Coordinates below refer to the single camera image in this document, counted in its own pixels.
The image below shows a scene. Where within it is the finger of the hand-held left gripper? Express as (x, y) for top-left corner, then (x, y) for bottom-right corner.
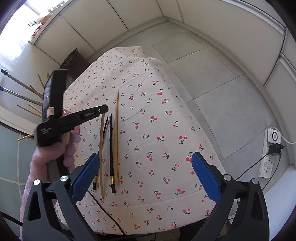
(57, 105), (108, 135)

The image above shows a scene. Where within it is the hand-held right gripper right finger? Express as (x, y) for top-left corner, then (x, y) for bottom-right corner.
(191, 152), (270, 241)

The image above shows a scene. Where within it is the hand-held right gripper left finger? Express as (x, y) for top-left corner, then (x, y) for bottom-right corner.
(22, 153), (101, 241)

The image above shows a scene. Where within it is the pink perforated utensil holder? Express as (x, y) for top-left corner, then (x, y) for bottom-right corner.
(60, 109), (81, 134)

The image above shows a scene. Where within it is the black chopstick with gold band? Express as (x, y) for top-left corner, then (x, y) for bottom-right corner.
(109, 113), (116, 194)
(92, 117), (110, 190)

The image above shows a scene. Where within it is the person's left hand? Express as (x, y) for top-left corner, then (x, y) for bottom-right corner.
(31, 133), (81, 183)

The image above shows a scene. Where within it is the dark-tipped grey mop pole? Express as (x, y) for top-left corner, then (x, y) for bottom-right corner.
(0, 68), (44, 99)

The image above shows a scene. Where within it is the brown trash bin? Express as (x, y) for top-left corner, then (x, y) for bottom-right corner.
(59, 48), (92, 80)

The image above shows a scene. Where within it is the cherry print tablecloth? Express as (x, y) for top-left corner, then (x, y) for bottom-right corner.
(54, 46), (228, 234)

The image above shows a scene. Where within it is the white power strip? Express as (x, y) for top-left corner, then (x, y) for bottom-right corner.
(258, 127), (287, 179)

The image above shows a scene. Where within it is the frosted glass sliding door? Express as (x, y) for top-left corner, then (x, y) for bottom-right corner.
(0, 120), (37, 209)

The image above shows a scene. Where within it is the black power adapter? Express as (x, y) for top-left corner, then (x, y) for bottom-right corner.
(268, 143), (285, 156)

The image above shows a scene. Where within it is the white timer plug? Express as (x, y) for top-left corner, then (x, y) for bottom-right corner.
(266, 127), (282, 142)

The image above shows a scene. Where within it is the woven basket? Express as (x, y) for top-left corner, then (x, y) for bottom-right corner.
(42, 13), (57, 24)

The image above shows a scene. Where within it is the white kitchen cabinet unit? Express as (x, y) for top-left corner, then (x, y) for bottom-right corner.
(29, 0), (296, 98)

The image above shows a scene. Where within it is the blue-handled mop pole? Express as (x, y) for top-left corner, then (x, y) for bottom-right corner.
(0, 86), (43, 106)

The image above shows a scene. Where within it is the black adapter cable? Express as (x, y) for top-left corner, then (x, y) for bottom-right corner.
(233, 152), (281, 188)

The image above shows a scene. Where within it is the white power cable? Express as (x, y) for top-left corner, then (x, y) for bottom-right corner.
(280, 136), (296, 145)

